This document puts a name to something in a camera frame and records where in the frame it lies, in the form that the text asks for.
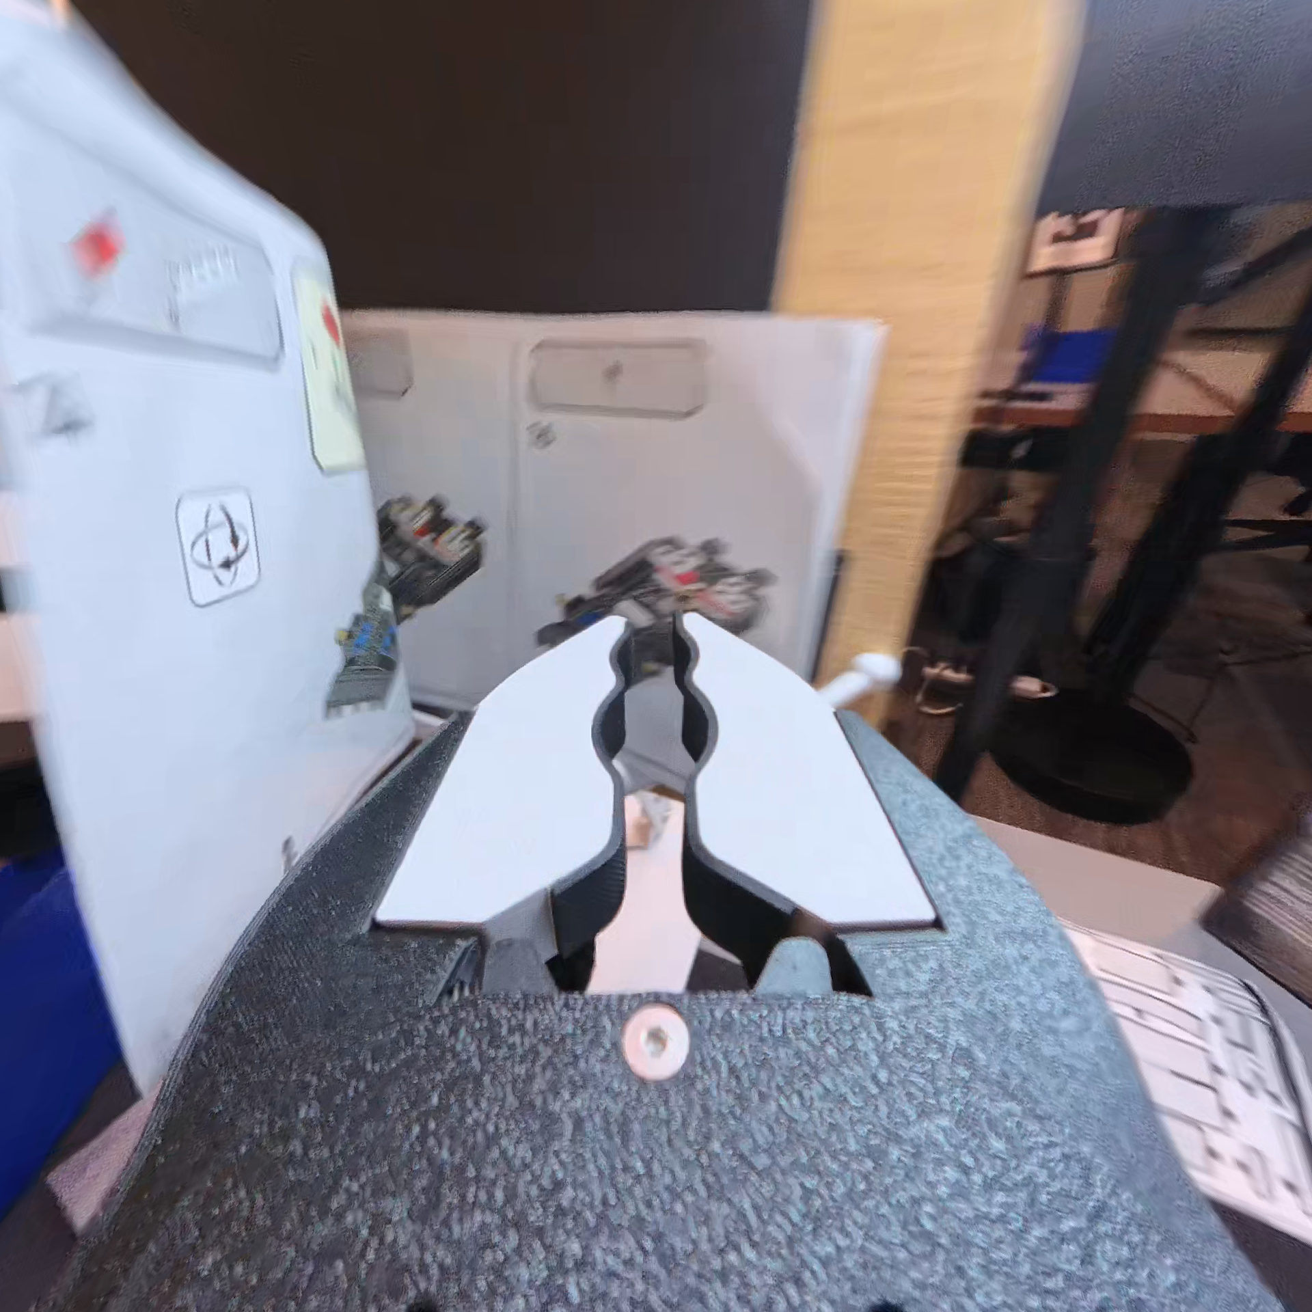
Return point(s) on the small white printed sheet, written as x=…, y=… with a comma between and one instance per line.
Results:
x=1210, y=1067

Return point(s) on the light wooden pillar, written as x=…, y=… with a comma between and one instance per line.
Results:
x=923, y=307

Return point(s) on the white book stand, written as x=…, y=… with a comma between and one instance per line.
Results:
x=860, y=673

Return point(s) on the lego instruction booklet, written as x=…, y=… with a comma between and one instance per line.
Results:
x=164, y=718

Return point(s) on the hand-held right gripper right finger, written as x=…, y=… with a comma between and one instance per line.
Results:
x=810, y=820

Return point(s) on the black table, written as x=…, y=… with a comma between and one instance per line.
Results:
x=1116, y=411

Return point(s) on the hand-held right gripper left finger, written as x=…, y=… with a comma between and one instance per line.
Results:
x=492, y=820

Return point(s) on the small white lego tile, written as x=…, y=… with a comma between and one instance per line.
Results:
x=648, y=820

